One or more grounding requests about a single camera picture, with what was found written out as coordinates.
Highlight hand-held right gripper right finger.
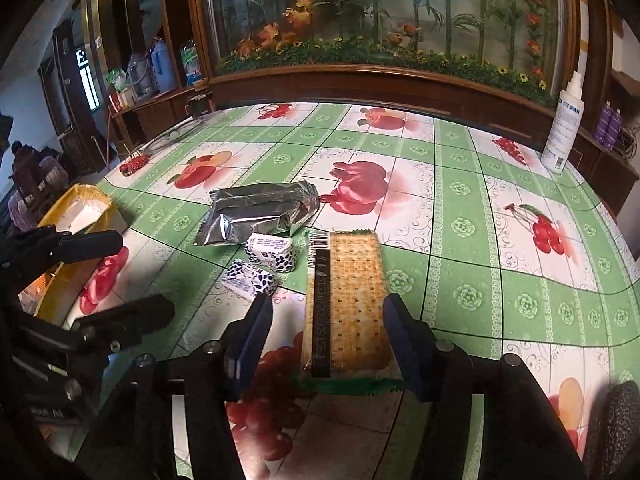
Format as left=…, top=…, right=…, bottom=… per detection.
left=382, top=292, right=586, bottom=480

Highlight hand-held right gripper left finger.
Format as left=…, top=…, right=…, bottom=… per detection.
left=75, top=291, right=274, bottom=480

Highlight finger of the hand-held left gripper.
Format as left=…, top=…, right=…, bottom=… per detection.
left=10, top=294, right=176, bottom=361
left=0, top=225, right=124, bottom=273

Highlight yellow cardboard box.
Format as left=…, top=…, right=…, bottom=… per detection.
left=19, top=183, right=127, bottom=328

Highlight green-edged cracker packet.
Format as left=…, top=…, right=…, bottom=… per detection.
left=299, top=230, right=407, bottom=397

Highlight white purple candy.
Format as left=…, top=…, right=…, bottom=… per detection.
left=245, top=233, right=297, bottom=274
left=221, top=258, right=279, bottom=302

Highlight red dotted trinket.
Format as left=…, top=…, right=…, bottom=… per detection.
left=119, top=156, right=151, bottom=177

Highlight fruit print tablecloth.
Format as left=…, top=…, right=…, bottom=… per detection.
left=20, top=102, right=640, bottom=480

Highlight grey foil snack packet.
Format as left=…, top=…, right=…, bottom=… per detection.
left=194, top=182, right=321, bottom=247

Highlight red white boxes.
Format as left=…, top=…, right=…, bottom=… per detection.
left=109, top=87, right=136, bottom=111

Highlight barred window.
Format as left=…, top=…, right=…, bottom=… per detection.
left=75, top=47, right=101, bottom=111

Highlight green white bag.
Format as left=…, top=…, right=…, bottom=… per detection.
left=106, top=67, right=129, bottom=94

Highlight blue thermos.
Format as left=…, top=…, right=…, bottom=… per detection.
left=150, top=40, right=176, bottom=92

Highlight black patterned glasses case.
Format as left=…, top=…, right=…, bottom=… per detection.
left=585, top=380, right=640, bottom=480

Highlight white spray bottle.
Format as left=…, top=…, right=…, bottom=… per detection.
left=541, top=70, right=585, bottom=175

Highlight glass flower display case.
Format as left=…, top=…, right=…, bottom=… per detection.
left=187, top=0, right=581, bottom=96

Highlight white yellow rolled scroll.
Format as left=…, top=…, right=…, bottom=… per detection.
left=577, top=0, right=591, bottom=74

